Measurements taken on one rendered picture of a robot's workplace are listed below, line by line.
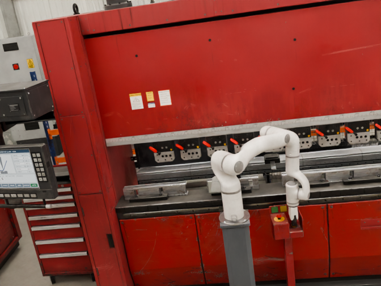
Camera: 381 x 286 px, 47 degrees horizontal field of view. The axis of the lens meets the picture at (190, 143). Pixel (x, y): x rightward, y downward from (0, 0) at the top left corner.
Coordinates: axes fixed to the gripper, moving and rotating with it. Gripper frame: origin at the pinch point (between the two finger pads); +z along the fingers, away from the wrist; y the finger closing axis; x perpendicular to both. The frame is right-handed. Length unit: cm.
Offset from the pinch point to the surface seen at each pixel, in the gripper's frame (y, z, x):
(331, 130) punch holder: -31, -52, 35
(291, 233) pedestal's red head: 6.7, 3.6, -3.2
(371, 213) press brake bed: -13, 9, 58
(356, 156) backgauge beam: -53, -17, 60
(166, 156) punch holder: -40, -44, -85
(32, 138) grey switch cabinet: -440, 75, -360
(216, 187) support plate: -19, -25, -50
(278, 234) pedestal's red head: 6.6, 2.8, -12.4
